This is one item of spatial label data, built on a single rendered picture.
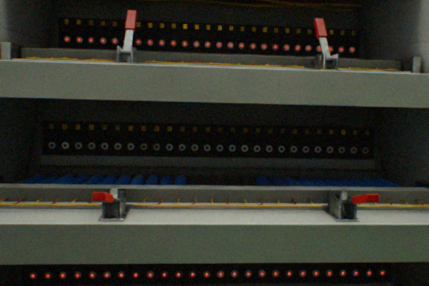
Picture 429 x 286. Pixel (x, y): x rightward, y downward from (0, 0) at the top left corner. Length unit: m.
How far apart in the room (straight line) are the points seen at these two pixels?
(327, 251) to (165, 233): 0.18
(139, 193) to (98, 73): 0.16
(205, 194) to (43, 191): 0.20
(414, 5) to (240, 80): 0.32
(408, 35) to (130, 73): 0.44
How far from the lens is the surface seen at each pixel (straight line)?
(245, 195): 0.46
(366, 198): 0.39
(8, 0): 0.62
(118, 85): 0.46
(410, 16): 0.66
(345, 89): 0.49
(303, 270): 0.59
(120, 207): 0.41
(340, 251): 0.45
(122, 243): 0.42
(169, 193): 0.45
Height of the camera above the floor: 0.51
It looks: 18 degrees up
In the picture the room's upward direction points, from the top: straight up
